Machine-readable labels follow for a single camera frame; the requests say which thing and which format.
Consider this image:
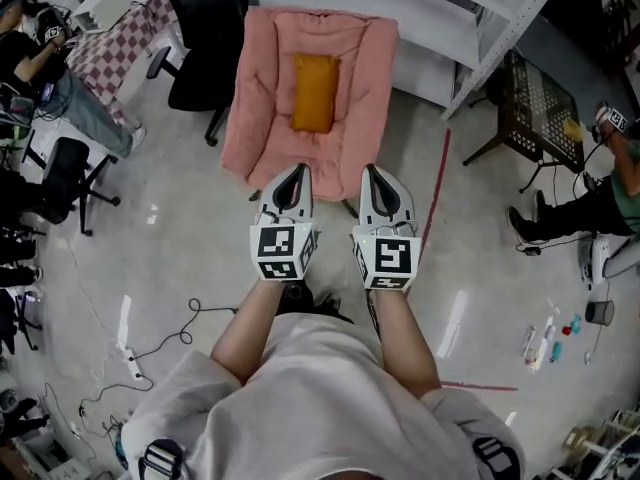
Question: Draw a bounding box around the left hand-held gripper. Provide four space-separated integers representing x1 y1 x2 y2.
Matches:
248 163 322 284

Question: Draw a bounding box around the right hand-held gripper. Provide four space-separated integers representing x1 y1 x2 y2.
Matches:
350 163 423 293

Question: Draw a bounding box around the orange cushion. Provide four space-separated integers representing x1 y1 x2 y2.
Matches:
290 52 342 134

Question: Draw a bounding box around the person's right forearm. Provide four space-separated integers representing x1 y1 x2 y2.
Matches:
372 287 443 400

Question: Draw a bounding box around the person's left forearm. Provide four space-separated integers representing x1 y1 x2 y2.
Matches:
210 278 287 389

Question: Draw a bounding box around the person's left black shoe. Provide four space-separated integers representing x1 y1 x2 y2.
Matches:
277 281 306 314

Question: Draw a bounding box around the person's black shoe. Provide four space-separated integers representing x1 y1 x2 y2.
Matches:
312 293 354 325
277 281 306 314

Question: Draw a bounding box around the pink padded armchair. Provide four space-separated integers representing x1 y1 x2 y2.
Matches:
221 6 401 219

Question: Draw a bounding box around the person's right black shoe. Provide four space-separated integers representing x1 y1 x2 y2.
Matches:
312 293 354 325

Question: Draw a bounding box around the black office chair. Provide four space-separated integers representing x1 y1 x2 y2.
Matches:
147 0 252 147
22 136 122 238

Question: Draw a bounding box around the black metal mesh table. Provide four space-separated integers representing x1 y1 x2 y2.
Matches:
462 49 587 195

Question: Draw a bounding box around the person's grey shirt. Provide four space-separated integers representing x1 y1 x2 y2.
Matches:
121 312 526 480

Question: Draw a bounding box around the white floor machine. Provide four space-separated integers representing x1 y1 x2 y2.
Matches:
578 234 640 289

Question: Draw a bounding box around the white power strip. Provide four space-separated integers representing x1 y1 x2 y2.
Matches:
121 346 145 380

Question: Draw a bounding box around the pink checkered tablecloth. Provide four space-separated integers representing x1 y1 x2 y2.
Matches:
66 0 174 127

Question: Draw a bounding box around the white cabinet box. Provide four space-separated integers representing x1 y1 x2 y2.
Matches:
71 0 127 35

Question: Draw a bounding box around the black wire waste basket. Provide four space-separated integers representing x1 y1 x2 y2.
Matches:
584 299 616 327

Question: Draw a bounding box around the black white harness strap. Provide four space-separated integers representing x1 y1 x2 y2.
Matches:
471 435 515 475
137 437 187 480

